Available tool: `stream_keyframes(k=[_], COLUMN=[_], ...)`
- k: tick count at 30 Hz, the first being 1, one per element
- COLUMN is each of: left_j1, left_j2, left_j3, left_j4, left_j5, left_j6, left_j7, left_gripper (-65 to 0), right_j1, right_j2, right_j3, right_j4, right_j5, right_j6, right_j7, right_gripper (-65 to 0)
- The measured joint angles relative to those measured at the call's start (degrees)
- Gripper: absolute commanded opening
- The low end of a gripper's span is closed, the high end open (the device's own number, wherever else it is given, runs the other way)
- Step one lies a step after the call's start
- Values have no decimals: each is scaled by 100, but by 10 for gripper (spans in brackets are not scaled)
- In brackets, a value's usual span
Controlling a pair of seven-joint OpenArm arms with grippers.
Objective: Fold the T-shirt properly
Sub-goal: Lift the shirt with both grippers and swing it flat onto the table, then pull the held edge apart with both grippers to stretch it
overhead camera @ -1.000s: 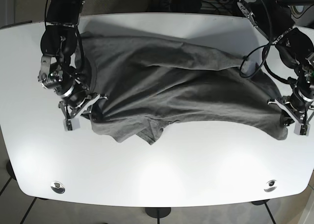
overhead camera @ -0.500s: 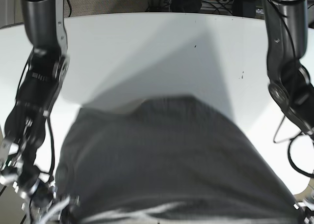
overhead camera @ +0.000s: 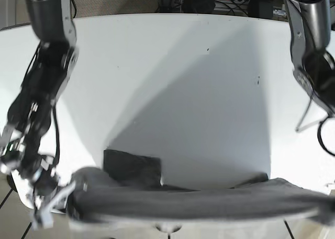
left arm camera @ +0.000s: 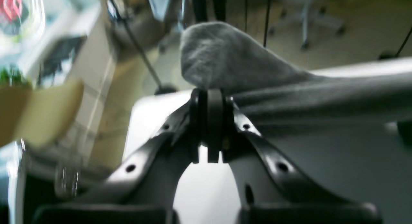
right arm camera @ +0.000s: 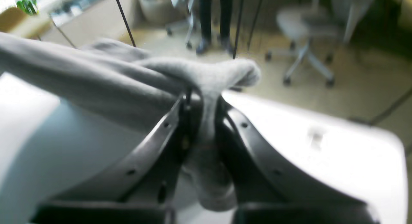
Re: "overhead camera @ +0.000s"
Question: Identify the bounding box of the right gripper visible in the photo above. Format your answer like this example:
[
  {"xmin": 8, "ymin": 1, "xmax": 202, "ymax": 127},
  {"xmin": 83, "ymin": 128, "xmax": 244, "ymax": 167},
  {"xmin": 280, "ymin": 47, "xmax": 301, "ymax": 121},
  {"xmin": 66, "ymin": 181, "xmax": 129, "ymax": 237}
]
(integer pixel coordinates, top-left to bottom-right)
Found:
[{"xmin": 23, "ymin": 168, "xmax": 79, "ymax": 218}]

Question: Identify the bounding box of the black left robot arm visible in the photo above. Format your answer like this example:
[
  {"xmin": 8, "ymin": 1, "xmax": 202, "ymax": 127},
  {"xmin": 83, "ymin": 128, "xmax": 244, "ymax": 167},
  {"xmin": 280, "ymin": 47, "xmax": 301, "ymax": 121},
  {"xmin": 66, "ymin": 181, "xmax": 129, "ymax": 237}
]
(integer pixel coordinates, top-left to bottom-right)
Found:
[{"xmin": 284, "ymin": 0, "xmax": 334, "ymax": 116}]

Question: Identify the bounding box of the grey heather T-shirt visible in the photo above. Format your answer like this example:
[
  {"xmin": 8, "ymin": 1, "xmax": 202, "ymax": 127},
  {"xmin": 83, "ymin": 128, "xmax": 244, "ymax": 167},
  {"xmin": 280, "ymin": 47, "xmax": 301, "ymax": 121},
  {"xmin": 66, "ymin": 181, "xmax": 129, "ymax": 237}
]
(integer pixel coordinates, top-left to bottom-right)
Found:
[{"xmin": 66, "ymin": 150, "xmax": 334, "ymax": 225}]

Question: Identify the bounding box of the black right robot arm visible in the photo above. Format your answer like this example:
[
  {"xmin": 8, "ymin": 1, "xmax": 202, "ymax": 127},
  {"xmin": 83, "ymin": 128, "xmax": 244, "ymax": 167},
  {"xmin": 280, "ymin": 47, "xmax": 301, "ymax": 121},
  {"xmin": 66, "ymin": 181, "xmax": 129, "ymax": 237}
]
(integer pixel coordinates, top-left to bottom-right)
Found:
[{"xmin": 1, "ymin": 0, "xmax": 79, "ymax": 219}]

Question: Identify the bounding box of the black table base foot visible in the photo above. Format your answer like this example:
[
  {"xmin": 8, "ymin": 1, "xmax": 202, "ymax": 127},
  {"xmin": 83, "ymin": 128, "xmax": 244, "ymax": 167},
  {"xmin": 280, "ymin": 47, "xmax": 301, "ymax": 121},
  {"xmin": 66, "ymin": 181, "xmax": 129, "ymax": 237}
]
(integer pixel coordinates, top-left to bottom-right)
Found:
[{"xmin": 154, "ymin": 223, "xmax": 182, "ymax": 234}]

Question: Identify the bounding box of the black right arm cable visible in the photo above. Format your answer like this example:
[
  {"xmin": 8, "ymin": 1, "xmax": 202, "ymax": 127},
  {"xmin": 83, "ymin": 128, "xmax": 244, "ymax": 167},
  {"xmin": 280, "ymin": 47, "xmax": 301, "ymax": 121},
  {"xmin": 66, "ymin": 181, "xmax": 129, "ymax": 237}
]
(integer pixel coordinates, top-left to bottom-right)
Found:
[{"xmin": 36, "ymin": 102, "xmax": 62, "ymax": 171}]

